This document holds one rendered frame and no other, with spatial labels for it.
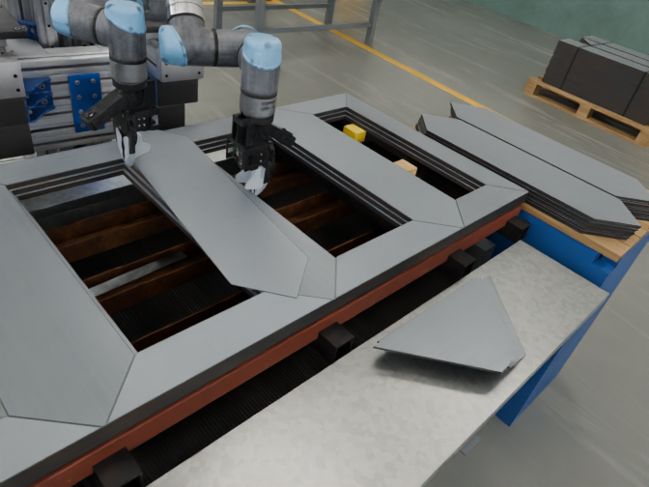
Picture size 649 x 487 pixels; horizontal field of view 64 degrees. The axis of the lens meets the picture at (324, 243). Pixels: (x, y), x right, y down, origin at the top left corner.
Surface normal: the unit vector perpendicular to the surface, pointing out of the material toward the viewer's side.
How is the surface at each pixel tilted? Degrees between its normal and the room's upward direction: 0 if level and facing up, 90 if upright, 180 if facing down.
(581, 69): 90
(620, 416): 0
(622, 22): 90
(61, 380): 0
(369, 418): 0
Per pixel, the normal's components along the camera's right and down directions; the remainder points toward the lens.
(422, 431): 0.16, -0.79
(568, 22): -0.77, 0.28
